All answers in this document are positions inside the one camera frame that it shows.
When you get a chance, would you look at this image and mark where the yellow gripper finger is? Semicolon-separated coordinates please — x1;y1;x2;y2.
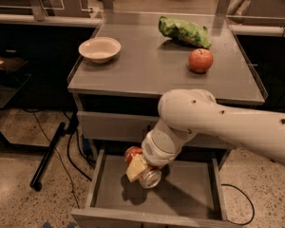
126;154;148;182

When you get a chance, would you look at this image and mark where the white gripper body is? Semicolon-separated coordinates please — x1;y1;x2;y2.
142;120;196;167

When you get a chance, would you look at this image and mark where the red coke can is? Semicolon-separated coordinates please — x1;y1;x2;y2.
124;146;162;189

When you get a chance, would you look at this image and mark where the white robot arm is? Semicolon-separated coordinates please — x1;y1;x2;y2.
126;89;285;188

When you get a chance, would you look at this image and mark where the open middle drawer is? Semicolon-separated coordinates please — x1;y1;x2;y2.
71;150;237;228

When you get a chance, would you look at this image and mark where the grey drawer cabinet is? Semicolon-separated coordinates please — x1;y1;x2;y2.
66;10;269;150

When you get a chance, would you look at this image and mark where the red apple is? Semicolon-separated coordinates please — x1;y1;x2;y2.
188;48;213;73

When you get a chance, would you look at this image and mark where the black metal stand leg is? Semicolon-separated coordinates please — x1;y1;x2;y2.
29;123;65;192

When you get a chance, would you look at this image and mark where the white bowl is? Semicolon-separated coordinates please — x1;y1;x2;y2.
79;37;122;64

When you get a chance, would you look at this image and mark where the green chip bag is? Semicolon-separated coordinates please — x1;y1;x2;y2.
158;16;211;48

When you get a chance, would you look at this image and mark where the dark side table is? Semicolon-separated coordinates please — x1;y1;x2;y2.
0;52;30;108

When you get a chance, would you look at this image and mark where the top drawer with black handle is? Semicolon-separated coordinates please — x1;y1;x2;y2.
77;111;238;149

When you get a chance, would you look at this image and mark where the black floor cable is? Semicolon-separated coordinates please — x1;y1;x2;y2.
220;183;256;226

